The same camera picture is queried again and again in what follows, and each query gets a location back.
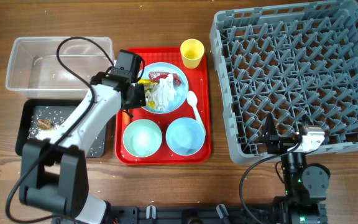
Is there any white rice pile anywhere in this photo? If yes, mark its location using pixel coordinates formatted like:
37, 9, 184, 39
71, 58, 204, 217
26, 105, 105, 156

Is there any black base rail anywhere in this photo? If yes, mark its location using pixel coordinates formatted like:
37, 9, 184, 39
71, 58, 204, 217
102, 204, 328, 224

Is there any right black cable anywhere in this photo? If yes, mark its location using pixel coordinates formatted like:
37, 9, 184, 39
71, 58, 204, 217
239, 141, 303, 224

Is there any grey dishwasher rack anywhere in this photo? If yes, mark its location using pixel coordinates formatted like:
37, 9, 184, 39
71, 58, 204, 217
209, 1, 358, 164

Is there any white plastic spoon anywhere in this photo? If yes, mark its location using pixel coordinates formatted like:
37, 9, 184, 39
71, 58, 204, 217
186, 91, 206, 135

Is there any clear plastic bin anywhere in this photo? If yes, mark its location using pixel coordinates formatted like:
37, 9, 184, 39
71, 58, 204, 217
6, 37, 115, 100

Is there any left black cable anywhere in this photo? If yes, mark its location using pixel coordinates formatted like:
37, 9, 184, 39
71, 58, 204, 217
4, 36, 115, 224

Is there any orange carrot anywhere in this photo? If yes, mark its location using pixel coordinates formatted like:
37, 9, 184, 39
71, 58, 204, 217
122, 110, 131, 125

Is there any light blue plate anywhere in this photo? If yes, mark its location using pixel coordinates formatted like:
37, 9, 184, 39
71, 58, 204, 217
139, 62, 189, 114

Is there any brown food lump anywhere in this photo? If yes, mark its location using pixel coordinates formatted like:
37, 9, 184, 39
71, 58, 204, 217
37, 119, 53, 130

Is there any yellow silver foil wrapper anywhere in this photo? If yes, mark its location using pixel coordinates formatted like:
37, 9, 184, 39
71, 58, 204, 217
137, 78, 158, 109

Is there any red snack wrapper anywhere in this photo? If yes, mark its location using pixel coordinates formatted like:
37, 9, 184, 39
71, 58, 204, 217
149, 72, 181, 86

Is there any white tissue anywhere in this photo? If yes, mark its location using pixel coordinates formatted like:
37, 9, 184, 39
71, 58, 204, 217
145, 73, 177, 111

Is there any yellow plastic cup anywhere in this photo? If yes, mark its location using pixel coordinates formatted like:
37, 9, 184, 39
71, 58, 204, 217
180, 39, 204, 69

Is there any black cable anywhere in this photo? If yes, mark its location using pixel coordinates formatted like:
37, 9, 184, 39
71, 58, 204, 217
239, 141, 303, 224
4, 36, 115, 224

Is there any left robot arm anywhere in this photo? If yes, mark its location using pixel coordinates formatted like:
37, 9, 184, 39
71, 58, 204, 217
15, 67, 145, 223

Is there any blue bowl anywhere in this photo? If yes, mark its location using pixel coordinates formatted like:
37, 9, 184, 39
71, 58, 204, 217
165, 117, 206, 156

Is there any black plastic tray bin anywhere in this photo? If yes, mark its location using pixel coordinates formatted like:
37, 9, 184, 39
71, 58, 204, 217
14, 98, 109, 157

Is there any red plastic tray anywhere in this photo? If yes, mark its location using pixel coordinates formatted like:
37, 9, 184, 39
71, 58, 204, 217
116, 46, 213, 166

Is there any green bowl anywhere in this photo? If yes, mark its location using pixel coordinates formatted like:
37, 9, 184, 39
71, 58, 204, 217
122, 119, 162, 158

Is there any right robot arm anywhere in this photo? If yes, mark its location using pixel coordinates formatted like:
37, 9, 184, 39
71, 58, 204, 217
260, 113, 331, 224

